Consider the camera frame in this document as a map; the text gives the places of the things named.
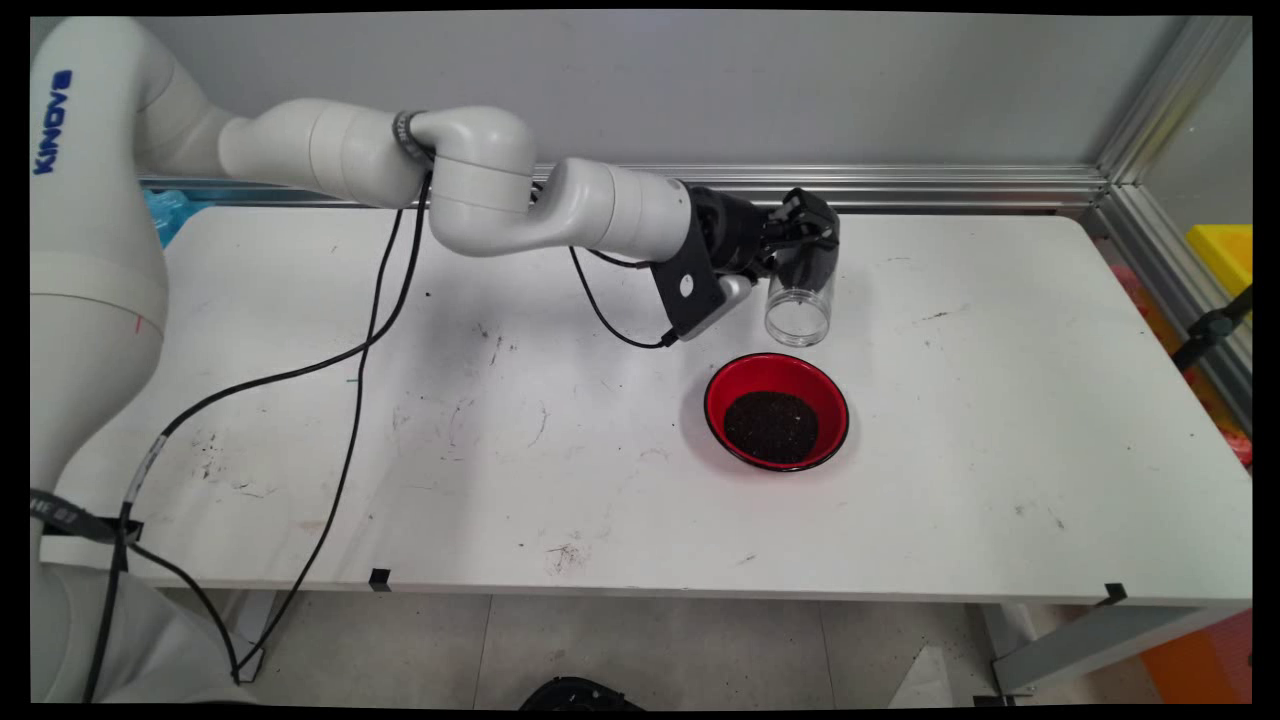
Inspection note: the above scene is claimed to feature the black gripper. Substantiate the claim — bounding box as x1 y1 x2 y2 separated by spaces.
690 185 841 281

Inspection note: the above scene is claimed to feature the black seeds heap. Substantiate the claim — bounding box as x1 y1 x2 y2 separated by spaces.
778 235 839 293
724 391 821 465

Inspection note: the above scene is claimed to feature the clear plastic jar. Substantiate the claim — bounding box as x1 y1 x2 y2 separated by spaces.
764 200 839 348

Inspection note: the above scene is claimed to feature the red bowl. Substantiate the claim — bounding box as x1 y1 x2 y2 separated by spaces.
703 352 851 473

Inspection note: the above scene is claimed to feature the black stand pole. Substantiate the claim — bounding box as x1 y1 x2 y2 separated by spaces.
1170 285 1253 373

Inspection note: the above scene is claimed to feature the yellow box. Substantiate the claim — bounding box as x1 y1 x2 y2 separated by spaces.
1185 224 1253 298

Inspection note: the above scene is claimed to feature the grey metal table leg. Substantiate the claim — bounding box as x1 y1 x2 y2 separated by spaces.
990 600 1253 698
222 590 279 684

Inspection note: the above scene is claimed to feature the black round floor object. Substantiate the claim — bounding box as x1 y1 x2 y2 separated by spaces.
518 676 646 711

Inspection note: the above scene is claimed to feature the orange floor mat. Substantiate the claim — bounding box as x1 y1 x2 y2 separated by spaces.
1140 608 1253 703

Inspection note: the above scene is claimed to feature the blue water bottle pack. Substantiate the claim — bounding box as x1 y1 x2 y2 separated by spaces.
140 188 216 246

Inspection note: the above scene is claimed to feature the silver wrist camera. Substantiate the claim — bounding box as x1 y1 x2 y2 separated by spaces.
690 275 753 341

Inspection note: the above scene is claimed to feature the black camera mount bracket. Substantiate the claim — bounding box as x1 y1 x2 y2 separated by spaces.
650 215 726 341

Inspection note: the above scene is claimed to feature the long aluminium frame rail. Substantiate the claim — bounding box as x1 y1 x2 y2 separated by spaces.
140 163 1111 213

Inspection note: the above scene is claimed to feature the short aluminium frame rail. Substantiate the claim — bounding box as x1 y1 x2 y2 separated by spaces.
1085 185 1253 431

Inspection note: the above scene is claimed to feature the aluminium frame post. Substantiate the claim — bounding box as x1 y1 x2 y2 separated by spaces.
1095 15 1253 186

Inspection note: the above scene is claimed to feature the black velcro strap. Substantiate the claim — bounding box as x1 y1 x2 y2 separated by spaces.
392 108 436 166
30 488 143 546

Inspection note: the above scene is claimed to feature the plain black cable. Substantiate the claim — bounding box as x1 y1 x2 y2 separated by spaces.
228 175 431 686

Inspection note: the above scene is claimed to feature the black cable with white label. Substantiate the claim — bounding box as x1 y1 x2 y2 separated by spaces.
80 175 681 706

